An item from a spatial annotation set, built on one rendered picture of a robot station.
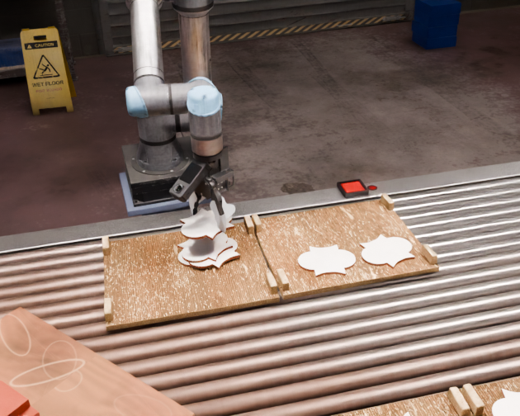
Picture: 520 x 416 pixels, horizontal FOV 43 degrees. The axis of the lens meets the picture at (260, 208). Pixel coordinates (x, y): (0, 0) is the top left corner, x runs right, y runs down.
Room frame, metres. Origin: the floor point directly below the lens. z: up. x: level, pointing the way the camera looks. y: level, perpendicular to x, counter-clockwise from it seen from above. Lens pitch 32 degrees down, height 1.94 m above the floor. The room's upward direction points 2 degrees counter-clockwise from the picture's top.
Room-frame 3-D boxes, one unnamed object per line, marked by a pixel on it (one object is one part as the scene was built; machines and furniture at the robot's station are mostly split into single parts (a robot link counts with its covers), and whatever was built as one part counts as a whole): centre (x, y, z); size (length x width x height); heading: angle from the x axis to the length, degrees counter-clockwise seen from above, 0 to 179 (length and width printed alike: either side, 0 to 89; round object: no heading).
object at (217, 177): (1.42, 0.12, 1.17); 0.09 x 0.08 x 0.12; 134
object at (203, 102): (1.42, 0.12, 1.33); 0.09 x 0.08 x 0.11; 7
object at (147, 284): (1.35, 0.20, 0.93); 0.41 x 0.35 x 0.02; 102
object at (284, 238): (1.44, -0.21, 0.93); 0.41 x 0.35 x 0.02; 103
